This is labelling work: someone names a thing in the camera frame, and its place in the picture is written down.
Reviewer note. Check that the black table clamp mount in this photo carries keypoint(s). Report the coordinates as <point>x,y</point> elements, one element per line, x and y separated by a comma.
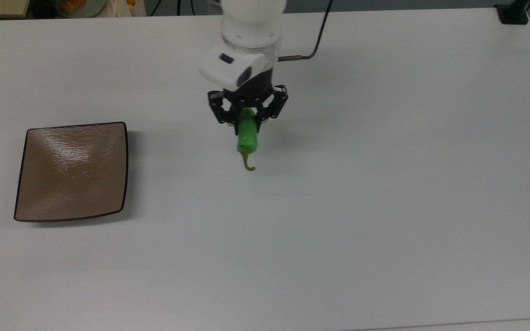
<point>512,13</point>

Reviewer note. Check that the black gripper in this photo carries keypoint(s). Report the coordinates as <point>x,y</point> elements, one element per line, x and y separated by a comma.
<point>254,90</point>

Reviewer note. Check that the green chili pepper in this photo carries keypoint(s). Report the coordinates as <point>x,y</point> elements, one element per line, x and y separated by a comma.
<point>247,136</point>

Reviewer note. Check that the brown square ceramic plate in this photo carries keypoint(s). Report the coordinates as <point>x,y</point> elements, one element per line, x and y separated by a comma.
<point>72,171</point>

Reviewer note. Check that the yellow toy fruit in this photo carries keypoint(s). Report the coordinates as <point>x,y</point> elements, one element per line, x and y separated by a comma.
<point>131,3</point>

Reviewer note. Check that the pale green bowl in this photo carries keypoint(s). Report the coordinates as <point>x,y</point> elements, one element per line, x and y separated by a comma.
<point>80,7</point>

